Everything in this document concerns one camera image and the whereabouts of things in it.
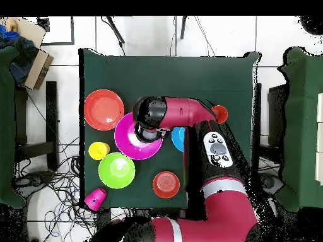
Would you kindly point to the green bowl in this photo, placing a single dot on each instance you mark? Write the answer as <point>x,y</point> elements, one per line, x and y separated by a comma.
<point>116,171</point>

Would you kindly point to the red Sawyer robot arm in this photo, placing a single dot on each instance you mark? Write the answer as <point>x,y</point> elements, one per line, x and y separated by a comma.
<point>181,111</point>

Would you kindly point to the light blue bowl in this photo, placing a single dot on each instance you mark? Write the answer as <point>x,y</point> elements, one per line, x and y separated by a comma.
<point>178,138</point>

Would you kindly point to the large pink bowl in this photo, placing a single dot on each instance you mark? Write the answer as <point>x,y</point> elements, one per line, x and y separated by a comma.
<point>123,143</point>

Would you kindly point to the small orange bowl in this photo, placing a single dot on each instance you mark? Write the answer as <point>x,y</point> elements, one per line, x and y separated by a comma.
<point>166,184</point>

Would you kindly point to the dark green table cloth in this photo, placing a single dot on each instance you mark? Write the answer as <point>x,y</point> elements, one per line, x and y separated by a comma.
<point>164,75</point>

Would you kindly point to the large shallow orange bowl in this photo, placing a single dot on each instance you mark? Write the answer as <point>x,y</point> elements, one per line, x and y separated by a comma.
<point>103,110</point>

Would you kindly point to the orange cup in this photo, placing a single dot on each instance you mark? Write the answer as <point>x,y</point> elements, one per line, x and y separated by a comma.
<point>222,114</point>

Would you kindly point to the yellow cup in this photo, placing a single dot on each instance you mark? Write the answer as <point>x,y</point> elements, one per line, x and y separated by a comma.
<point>98,150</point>

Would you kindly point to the pink cup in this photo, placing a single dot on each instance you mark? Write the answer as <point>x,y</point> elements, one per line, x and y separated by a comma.
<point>96,198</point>

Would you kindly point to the black box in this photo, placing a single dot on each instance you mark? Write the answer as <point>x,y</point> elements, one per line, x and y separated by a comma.
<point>277,113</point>

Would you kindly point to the green cloth covered table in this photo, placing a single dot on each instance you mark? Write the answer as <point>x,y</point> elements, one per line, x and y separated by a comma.
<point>6,126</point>
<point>294,126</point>

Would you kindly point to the white boxes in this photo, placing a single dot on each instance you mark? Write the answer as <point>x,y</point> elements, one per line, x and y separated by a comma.
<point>320,138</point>

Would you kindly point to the beige board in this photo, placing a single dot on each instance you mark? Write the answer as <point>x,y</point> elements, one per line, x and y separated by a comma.
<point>29,30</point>

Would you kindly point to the black stool frame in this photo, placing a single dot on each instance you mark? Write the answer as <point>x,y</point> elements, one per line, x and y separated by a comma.
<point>51,113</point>

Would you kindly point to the black camera tripod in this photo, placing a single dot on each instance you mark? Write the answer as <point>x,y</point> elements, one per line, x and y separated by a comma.
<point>116,31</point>

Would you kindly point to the black floor frame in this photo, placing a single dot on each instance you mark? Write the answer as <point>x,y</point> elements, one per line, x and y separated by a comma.
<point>58,44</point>

